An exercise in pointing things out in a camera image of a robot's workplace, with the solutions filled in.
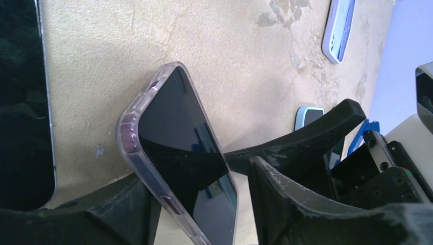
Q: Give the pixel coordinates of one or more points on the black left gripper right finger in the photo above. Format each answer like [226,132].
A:
[286,212]

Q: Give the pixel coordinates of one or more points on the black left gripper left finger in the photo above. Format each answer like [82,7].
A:
[123,212]

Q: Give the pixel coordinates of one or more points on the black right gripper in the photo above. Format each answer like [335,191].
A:
[376,173]

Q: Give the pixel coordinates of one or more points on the phone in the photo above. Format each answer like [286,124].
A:
[166,138]
[306,115]

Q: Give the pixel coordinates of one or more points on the black smartphone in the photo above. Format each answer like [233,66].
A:
[27,168]

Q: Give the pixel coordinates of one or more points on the lilac phone case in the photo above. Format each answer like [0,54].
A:
[338,29]

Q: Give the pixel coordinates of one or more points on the phone in light blue case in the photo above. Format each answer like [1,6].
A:
[306,115]

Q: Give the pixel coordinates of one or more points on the blue stapler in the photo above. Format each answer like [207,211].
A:
[358,140]

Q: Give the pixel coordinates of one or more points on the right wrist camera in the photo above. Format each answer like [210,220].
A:
[424,93]

